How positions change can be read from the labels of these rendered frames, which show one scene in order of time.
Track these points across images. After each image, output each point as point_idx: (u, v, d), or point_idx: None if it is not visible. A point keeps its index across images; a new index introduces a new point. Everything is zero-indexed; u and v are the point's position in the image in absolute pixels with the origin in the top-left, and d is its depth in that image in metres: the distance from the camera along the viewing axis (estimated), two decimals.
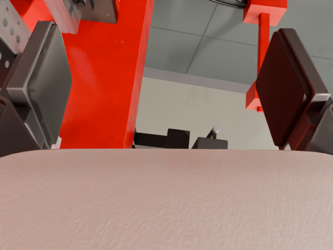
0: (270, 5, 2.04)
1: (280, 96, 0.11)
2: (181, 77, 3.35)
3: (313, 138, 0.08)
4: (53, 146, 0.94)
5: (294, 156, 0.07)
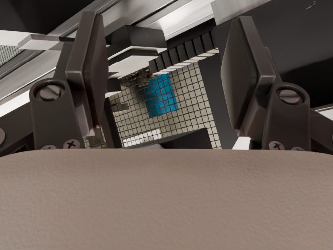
0: None
1: (236, 82, 0.12)
2: None
3: (269, 126, 0.09)
4: None
5: (294, 156, 0.07)
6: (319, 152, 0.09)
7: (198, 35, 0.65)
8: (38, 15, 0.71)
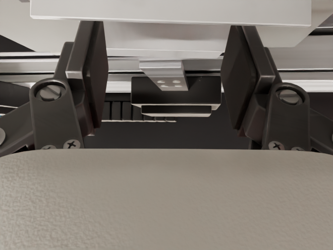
0: None
1: (236, 82, 0.12)
2: None
3: (269, 126, 0.09)
4: None
5: (294, 156, 0.07)
6: (319, 152, 0.10)
7: None
8: None
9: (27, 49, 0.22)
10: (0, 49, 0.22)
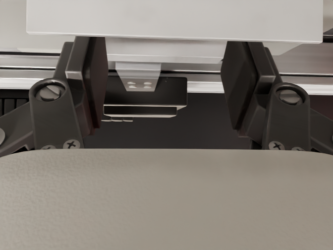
0: None
1: (236, 82, 0.12)
2: None
3: (269, 126, 0.09)
4: None
5: (294, 156, 0.07)
6: (320, 152, 0.09)
7: (13, 97, 0.57)
8: None
9: None
10: None
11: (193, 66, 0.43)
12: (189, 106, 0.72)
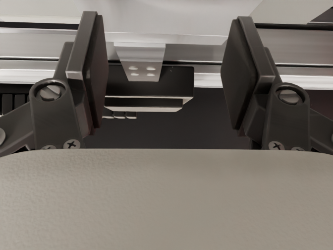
0: None
1: (236, 82, 0.12)
2: None
3: (269, 126, 0.09)
4: None
5: (294, 156, 0.07)
6: (319, 152, 0.10)
7: (11, 93, 0.54)
8: None
9: None
10: None
11: (199, 56, 0.41)
12: (195, 104, 0.69)
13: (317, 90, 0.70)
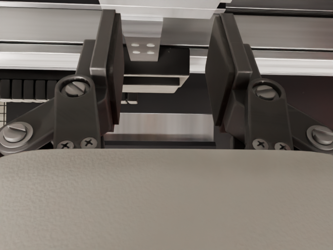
0: None
1: (217, 78, 0.12)
2: None
3: (250, 124, 0.09)
4: None
5: (294, 156, 0.07)
6: (296, 149, 0.10)
7: (20, 79, 0.58)
8: None
9: None
10: None
11: (195, 41, 0.44)
12: (193, 92, 0.73)
13: (309, 79, 0.74)
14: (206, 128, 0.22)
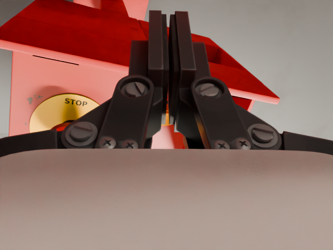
0: None
1: (170, 76, 0.12)
2: None
3: (205, 128, 0.08)
4: None
5: (294, 156, 0.07)
6: None
7: None
8: None
9: None
10: None
11: None
12: None
13: None
14: None
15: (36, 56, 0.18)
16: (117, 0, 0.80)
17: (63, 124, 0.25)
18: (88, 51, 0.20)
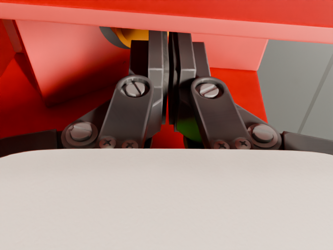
0: None
1: (170, 76, 0.12)
2: None
3: (205, 128, 0.08)
4: None
5: (294, 156, 0.07)
6: None
7: None
8: None
9: None
10: None
11: None
12: None
13: None
14: None
15: None
16: None
17: None
18: None
